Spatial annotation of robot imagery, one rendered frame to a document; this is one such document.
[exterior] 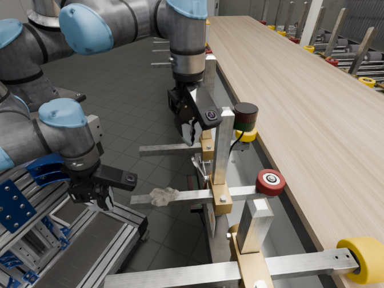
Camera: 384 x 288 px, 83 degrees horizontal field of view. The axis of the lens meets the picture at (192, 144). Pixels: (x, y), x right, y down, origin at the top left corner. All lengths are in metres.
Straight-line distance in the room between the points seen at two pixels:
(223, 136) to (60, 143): 0.36
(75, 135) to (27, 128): 0.08
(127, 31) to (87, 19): 0.08
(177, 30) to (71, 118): 0.26
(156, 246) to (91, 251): 0.40
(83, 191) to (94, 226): 0.87
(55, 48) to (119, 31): 0.43
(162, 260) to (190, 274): 1.06
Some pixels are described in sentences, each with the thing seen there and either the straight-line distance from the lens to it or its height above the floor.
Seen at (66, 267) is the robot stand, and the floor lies 0.21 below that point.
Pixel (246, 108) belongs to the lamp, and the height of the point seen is 1.13.
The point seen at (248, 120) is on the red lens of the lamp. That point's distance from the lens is 0.52.
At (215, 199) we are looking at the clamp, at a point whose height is 0.87.
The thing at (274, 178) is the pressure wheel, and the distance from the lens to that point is 0.68.
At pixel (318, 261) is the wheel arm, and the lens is 0.52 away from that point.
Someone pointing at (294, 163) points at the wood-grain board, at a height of 0.90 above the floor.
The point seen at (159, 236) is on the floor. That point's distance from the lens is 1.57.
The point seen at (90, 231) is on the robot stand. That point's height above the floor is 0.21.
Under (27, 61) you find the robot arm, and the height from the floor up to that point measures 1.18.
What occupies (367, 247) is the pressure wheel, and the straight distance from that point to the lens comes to 0.56.
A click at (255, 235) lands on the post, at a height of 1.04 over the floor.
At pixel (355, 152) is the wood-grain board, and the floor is 0.90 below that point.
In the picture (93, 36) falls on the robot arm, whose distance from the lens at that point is 0.41.
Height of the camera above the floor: 1.39
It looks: 40 degrees down
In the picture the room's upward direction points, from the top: straight up
